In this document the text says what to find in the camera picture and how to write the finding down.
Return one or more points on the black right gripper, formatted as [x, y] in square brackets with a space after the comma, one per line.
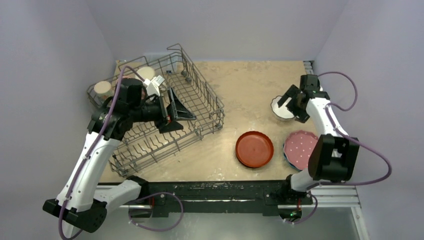
[298, 100]

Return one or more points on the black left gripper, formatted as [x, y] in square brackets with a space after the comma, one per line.
[181, 113]

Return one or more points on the white bowl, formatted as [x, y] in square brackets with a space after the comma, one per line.
[282, 113]

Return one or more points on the pink patterned mug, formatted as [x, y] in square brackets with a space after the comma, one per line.
[131, 89]

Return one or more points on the white floral mug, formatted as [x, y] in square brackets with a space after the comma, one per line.
[145, 72]

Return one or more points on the red-orange plate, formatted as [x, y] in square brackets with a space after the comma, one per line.
[254, 149]

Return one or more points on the beige mug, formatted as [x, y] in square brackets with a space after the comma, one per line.
[103, 90]

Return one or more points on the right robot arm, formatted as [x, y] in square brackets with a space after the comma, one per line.
[333, 159]

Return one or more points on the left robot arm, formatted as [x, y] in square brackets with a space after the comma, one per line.
[77, 206]

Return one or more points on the pink polka dot plate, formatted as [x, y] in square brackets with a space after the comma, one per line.
[302, 137]

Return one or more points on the clear plastic container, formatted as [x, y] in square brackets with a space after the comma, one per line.
[163, 63]

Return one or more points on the blue plate under pink plate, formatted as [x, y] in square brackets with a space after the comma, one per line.
[287, 162]

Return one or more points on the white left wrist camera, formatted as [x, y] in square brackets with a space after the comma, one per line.
[153, 86]

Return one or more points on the grey wire dish rack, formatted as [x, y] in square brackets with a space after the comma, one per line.
[144, 145]

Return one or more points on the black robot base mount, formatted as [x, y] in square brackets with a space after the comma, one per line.
[266, 197]

